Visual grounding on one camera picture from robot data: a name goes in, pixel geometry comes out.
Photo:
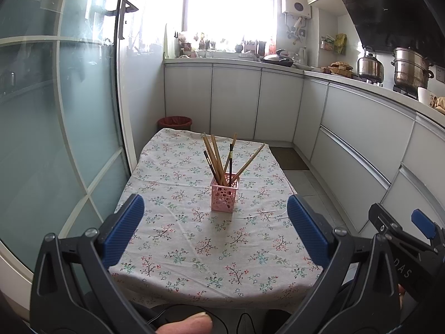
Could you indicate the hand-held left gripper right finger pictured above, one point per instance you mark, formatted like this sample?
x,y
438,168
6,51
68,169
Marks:
x,y
306,229

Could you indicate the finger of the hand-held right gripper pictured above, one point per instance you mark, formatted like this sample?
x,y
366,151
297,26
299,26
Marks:
x,y
424,224
393,226

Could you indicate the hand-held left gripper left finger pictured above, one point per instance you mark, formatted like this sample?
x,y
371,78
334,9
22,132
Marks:
x,y
125,229

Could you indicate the pink perforated plastic basket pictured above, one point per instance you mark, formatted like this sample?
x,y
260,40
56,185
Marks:
x,y
224,196

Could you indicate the pile of wooden chopsticks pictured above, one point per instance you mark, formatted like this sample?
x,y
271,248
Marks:
x,y
215,160

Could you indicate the person's right hand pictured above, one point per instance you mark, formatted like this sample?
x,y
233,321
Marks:
x,y
401,295

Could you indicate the person's left hand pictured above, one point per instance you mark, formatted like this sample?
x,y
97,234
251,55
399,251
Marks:
x,y
187,324

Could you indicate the floral tablecloth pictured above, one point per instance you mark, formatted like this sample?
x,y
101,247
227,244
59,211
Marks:
x,y
191,243

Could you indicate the brown floor mat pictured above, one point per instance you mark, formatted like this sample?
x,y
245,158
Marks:
x,y
288,159

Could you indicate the white base cabinets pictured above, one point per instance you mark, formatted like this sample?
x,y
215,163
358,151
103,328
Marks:
x,y
354,135

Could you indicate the red trash bin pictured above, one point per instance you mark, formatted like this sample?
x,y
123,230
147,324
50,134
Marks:
x,y
175,122

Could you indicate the brown paper bag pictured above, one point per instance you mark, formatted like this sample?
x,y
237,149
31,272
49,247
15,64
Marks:
x,y
439,105

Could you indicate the white bowl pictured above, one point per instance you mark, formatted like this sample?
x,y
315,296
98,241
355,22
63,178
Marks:
x,y
428,95

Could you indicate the frosted glass sliding door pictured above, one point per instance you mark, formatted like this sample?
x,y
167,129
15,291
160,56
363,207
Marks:
x,y
69,111

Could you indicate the gas stove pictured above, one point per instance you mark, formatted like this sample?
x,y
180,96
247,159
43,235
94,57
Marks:
x,y
389,88

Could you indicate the steel steamer pot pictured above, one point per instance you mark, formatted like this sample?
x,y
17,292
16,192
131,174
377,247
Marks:
x,y
412,69

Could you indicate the steel kettle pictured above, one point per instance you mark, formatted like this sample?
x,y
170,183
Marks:
x,y
370,68

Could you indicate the wicker bread basket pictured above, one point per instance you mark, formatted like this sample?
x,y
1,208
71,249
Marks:
x,y
340,69

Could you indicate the black wok with lid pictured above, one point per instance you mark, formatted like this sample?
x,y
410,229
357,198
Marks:
x,y
277,59

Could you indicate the clear electric kettle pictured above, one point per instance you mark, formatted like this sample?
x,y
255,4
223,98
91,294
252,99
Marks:
x,y
302,55

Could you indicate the white countertop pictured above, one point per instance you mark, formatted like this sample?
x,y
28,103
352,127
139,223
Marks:
x,y
236,62

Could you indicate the yellow packet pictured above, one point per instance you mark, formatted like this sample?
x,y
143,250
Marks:
x,y
340,44

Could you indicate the white cutting board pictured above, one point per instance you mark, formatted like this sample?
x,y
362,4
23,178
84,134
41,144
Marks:
x,y
170,41

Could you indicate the row of windowsill jars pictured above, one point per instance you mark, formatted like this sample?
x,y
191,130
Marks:
x,y
208,45

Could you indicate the black range hood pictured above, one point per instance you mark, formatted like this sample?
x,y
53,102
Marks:
x,y
389,10

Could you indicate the bright kitchen window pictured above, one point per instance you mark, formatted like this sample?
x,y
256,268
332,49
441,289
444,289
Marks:
x,y
226,7

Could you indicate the white wall outlet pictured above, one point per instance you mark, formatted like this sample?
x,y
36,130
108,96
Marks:
x,y
440,76

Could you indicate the wall spice rack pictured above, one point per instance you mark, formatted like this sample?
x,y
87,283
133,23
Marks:
x,y
327,43

